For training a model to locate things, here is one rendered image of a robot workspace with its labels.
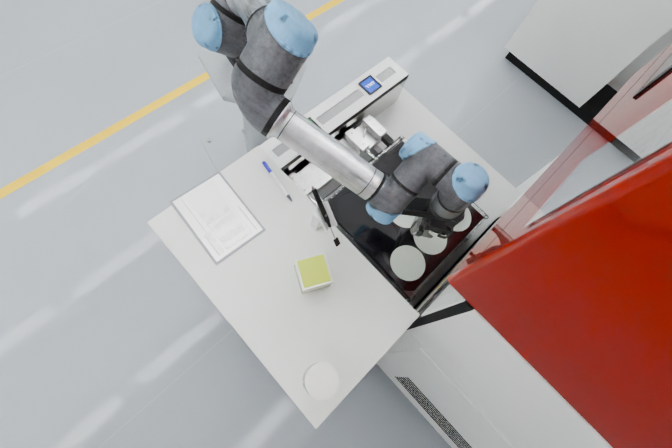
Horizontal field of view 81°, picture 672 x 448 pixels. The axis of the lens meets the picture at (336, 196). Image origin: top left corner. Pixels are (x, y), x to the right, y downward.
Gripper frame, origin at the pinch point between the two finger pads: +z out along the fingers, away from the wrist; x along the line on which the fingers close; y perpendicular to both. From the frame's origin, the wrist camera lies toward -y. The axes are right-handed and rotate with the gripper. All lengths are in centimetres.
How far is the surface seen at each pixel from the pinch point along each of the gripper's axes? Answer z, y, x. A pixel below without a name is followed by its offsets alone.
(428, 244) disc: 1.2, 6.0, -2.3
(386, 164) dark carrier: 1.4, -11.8, 18.6
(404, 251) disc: 1.3, -0.2, -6.6
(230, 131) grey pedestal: 90, -91, 61
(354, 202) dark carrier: 1.4, -17.7, 2.9
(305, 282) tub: -12.0, -23.7, -26.4
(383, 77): -4, -21, 46
